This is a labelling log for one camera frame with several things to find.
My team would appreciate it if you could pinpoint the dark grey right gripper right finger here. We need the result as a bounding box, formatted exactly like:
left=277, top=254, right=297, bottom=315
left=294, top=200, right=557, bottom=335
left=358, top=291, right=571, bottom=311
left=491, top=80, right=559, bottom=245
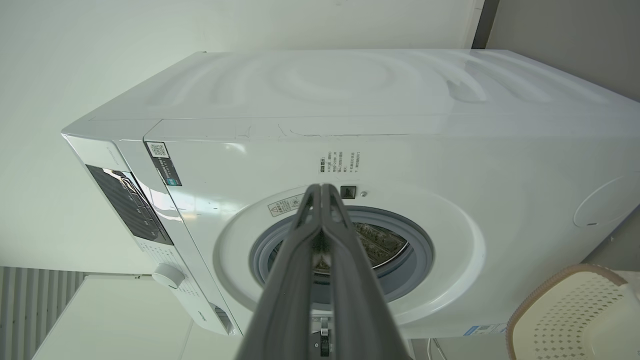
left=321, top=183, right=414, bottom=360

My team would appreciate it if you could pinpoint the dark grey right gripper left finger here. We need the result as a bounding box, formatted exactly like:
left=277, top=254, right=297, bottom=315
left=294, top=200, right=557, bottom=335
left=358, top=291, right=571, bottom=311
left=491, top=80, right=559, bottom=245
left=235, top=183, right=324, bottom=360

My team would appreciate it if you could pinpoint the stainless steel washing machine drum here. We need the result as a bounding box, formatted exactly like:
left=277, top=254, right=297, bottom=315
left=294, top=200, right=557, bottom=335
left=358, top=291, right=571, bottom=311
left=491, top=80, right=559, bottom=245
left=267, top=222, right=410, bottom=276

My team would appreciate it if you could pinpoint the white washing machine dial knob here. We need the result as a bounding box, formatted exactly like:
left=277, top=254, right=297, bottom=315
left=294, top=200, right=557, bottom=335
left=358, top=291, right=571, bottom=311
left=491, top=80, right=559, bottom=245
left=151, top=263, right=186, bottom=291

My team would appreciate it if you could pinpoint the black glossy control display panel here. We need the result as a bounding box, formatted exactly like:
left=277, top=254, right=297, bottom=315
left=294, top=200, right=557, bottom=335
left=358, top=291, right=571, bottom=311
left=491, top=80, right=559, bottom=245
left=85, top=164, right=175, bottom=246

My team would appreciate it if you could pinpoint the cream perforated laundry basket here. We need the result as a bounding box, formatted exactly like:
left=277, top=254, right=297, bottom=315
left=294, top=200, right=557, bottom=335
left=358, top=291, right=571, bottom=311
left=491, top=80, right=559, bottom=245
left=505, top=263, right=640, bottom=360

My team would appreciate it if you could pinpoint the grey rubber door gasket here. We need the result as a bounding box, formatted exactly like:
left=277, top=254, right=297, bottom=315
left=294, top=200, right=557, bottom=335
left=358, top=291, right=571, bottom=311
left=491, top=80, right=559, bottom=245
left=248, top=205, right=435, bottom=306

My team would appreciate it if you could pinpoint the grey warning label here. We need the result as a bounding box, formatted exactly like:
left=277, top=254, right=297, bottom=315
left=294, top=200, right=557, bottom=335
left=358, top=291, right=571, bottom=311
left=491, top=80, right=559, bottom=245
left=266, top=194, right=306, bottom=219

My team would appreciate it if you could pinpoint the white detergent drawer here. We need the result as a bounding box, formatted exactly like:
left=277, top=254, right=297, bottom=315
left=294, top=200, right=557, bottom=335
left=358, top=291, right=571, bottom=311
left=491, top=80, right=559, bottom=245
left=170, top=285, right=239, bottom=337

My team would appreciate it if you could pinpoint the small printed text label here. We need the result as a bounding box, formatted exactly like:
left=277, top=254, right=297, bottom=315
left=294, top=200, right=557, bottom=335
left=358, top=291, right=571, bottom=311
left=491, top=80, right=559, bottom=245
left=318, top=150, right=362, bottom=176

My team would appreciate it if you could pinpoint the blue energy label sticker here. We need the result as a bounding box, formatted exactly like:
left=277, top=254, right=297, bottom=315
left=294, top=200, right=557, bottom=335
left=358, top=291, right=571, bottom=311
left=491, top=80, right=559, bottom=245
left=462, top=323, right=507, bottom=337

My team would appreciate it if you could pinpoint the white front-load washing machine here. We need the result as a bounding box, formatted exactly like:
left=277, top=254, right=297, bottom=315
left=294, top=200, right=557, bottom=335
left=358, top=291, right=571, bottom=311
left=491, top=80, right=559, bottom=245
left=61, top=48, right=640, bottom=341

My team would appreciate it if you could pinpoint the black QR code sticker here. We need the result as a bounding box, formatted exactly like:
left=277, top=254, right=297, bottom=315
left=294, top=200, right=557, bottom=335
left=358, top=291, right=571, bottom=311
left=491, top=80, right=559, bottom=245
left=144, top=141, right=183, bottom=187

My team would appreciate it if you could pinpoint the white cabinet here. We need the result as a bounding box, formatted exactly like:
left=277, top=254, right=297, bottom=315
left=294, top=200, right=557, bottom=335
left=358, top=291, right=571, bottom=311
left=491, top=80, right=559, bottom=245
left=32, top=273, right=242, bottom=360

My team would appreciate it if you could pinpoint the grey ribbed radiator panel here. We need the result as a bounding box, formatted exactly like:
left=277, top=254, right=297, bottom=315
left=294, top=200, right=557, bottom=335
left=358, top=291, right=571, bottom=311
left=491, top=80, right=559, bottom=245
left=0, top=266, right=89, bottom=360

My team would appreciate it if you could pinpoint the round drain filter cover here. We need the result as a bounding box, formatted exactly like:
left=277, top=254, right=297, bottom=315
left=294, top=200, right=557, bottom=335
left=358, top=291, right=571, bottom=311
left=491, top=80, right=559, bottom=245
left=573, top=172, right=640, bottom=230

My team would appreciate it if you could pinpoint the thin white cable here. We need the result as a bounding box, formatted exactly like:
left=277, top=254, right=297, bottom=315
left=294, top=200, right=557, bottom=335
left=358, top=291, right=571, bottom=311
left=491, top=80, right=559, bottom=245
left=429, top=338, right=452, bottom=360

